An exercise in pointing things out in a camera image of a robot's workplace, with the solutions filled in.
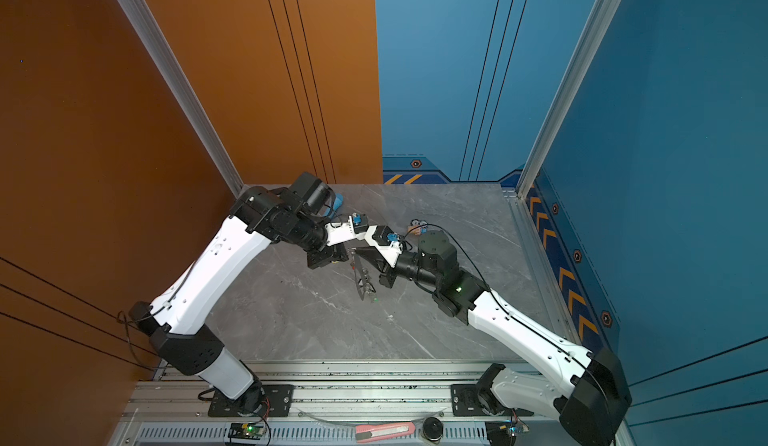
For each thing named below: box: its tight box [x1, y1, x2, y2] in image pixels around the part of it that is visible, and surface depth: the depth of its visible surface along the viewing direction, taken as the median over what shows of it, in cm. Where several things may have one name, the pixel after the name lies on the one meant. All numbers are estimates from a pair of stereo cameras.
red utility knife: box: [355, 422, 416, 443], surface depth 71 cm
